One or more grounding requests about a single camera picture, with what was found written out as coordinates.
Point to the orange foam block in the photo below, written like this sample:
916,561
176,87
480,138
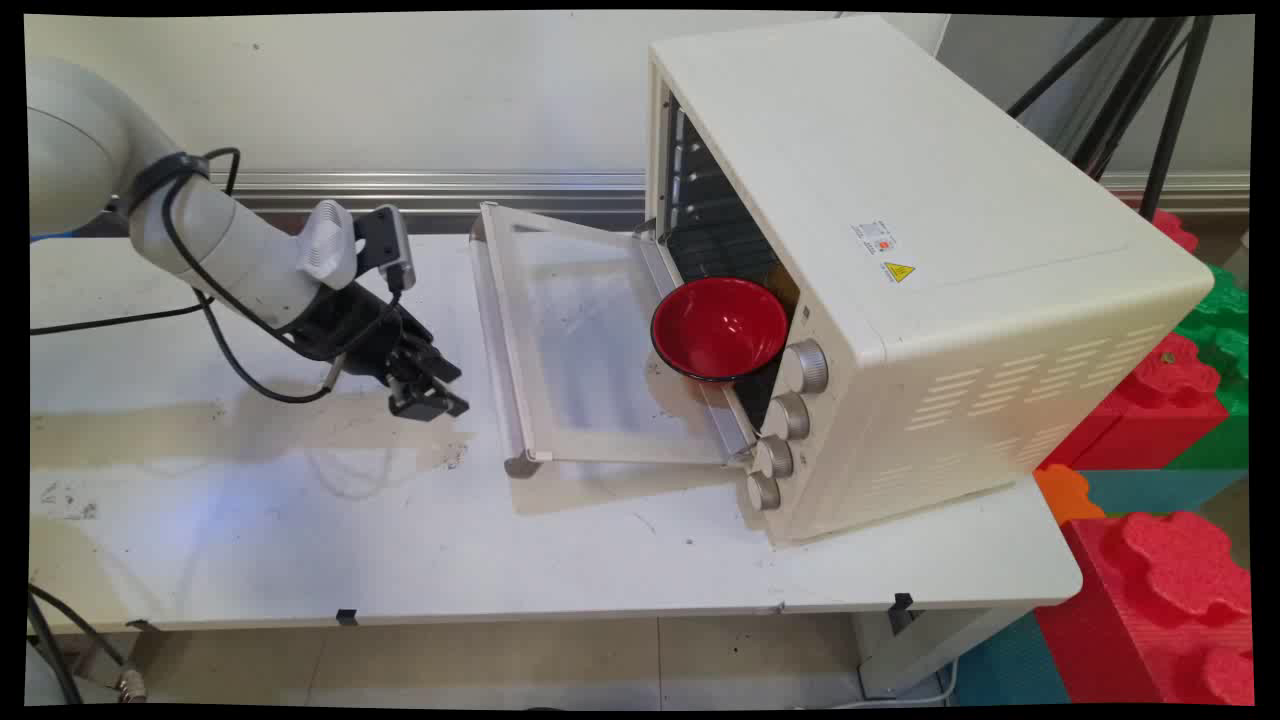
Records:
1065,492

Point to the red bowl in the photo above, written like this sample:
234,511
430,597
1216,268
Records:
718,328

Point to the white table leg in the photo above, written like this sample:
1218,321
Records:
930,650

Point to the large red foam block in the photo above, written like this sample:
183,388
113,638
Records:
1165,610

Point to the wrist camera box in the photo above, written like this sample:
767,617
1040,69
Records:
385,245

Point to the silver oven knob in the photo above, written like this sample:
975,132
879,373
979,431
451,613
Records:
808,366
774,456
762,492
790,416

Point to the aluminium wall rail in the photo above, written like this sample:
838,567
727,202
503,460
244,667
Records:
440,186

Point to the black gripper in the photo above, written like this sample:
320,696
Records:
355,330

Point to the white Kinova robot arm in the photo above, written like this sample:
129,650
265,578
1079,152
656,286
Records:
90,160

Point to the glass oven door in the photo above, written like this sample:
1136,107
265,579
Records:
570,340

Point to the cream toaster oven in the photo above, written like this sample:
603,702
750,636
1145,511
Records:
930,260

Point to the green foam block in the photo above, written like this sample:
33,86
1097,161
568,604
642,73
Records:
1225,330

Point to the black tripod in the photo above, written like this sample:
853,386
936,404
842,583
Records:
1130,90

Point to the teal foam block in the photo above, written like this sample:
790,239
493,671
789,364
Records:
1160,490

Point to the small red foam block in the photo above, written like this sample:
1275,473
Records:
1172,230

